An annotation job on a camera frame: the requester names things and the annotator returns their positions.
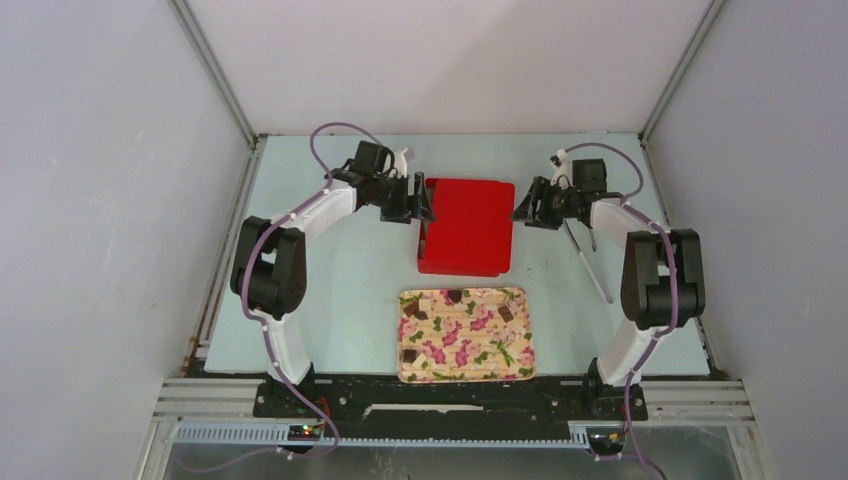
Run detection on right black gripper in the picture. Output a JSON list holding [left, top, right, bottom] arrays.
[[510, 176, 581, 231]]

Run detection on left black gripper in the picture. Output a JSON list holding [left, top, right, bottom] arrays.
[[371, 172, 435, 225]]

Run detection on red box lid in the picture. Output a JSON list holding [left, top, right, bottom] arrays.
[[416, 178, 515, 277]]

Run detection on silver serving tongs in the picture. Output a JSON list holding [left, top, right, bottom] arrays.
[[564, 219, 613, 304]]

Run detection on red chocolate box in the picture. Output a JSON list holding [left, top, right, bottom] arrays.
[[416, 220, 513, 277]]

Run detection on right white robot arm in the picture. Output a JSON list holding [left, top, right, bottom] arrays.
[[512, 154, 706, 418]]

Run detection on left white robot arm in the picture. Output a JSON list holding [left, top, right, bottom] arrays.
[[230, 141, 435, 417]]

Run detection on striped brown chocolate bar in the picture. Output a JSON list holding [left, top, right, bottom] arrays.
[[498, 305, 515, 323]]

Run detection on dark striped square chocolate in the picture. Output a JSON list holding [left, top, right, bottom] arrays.
[[400, 349, 419, 364]]

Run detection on white square chocolate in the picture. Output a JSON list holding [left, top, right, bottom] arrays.
[[411, 355, 430, 370]]

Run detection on floral serving tray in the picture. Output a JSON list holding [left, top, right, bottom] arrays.
[[397, 287, 537, 384]]

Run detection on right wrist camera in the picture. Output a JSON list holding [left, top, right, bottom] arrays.
[[550, 149, 572, 189]]

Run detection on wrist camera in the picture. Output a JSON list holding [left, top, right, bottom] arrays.
[[389, 147, 414, 178], [550, 149, 572, 189]]

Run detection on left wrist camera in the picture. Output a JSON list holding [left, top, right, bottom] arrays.
[[389, 147, 414, 178]]

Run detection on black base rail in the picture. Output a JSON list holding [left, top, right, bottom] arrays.
[[252, 374, 648, 442]]

